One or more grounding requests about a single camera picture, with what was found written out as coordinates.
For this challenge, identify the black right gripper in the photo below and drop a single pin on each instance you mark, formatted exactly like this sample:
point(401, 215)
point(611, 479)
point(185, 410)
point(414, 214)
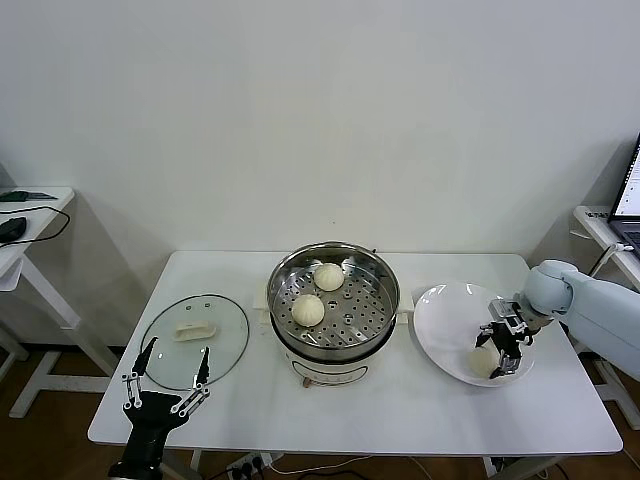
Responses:
point(510, 340)

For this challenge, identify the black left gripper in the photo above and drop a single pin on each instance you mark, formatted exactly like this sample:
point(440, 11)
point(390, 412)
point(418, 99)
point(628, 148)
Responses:
point(152, 420)

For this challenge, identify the white steamed baozi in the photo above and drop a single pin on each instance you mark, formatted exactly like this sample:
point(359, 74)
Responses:
point(308, 310)
point(328, 276)
point(480, 364)

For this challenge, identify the round glass pot lid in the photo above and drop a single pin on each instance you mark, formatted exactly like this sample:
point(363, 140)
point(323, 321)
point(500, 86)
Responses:
point(220, 320)

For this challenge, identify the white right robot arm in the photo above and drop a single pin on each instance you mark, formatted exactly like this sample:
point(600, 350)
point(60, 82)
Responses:
point(600, 310)

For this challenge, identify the perforated steel steamer basket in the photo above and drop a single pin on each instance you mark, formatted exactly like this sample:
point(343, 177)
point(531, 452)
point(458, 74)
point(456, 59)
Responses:
point(360, 320)

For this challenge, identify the white round plate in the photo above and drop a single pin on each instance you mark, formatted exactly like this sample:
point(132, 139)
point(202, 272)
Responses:
point(450, 325)

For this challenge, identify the white power strip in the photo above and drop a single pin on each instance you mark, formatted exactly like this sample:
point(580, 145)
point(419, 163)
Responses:
point(247, 465)

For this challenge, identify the white electric cooking pot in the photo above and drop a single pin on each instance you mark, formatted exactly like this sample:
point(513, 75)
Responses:
point(330, 372)

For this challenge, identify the white side desk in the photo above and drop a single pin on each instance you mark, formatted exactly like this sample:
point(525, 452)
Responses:
point(597, 224)
point(30, 220)

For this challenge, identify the grey open laptop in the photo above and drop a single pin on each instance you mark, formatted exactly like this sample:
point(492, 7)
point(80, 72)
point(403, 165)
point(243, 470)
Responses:
point(631, 195)

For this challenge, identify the black computer mouse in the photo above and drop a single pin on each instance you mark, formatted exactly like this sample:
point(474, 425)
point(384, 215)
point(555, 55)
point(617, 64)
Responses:
point(12, 228)

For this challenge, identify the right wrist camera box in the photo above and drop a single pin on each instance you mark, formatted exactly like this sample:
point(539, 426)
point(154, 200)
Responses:
point(505, 310)

